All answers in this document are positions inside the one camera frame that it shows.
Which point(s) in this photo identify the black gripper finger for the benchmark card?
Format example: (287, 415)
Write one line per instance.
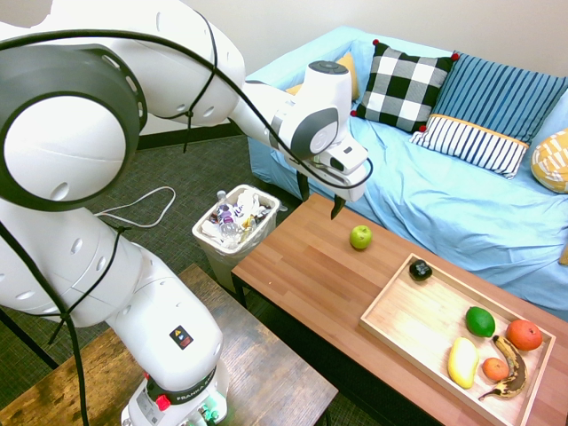
(303, 185)
(337, 207)

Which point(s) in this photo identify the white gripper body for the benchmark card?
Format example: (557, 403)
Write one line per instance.
(350, 186)

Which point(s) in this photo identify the green apple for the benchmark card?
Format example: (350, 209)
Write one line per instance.
(360, 237)

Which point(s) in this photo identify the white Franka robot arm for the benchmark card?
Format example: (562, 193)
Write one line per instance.
(66, 146)

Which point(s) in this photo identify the light wooden tray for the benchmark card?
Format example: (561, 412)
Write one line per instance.
(417, 315)

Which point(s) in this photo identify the reddish wooden coffee table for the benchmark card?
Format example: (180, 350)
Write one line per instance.
(310, 275)

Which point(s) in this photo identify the clear bottle purple label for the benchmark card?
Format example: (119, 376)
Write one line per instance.
(226, 215)

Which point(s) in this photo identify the light blue sofa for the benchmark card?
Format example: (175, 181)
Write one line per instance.
(444, 208)

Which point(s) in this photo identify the black round fruit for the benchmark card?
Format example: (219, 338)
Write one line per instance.
(420, 270)

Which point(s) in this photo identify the black white checkered pillow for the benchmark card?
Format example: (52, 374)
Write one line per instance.
(401, 84)

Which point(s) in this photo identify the white trash bin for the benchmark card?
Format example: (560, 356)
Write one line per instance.
(222, 266)

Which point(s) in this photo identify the plain mustard pillow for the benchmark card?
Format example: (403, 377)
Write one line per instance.
(350, 71)

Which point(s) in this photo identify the navy white striped pillow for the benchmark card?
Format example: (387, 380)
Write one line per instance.
(470, 144)

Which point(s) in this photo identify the blue striped pillow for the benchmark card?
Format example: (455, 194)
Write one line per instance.
(497, 97)

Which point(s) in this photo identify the green lime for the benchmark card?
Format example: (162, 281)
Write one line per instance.
(480, 321)

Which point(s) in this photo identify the rustic dark wood side table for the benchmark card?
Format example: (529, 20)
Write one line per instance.
(266, 377)

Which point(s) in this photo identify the yellow lemon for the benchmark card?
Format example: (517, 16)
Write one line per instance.
(463, 363)

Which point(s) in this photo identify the yellow patterned bolster pillow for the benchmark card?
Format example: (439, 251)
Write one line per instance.
(552, 162)

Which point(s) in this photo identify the mustard striped pillow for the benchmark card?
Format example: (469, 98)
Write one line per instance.
(564, 255)

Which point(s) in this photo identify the small orange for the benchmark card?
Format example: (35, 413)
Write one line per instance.
(495, 369)

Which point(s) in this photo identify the large red-orange grapefruit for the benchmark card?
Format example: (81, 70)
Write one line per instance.
(524, 335)

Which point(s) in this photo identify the overripe spotted banana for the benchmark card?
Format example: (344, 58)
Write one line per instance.
(517, 364)

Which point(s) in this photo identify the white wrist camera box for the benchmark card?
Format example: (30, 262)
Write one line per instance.
(350, 155)

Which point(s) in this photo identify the black camera stand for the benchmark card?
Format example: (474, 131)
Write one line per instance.
(26, 338)

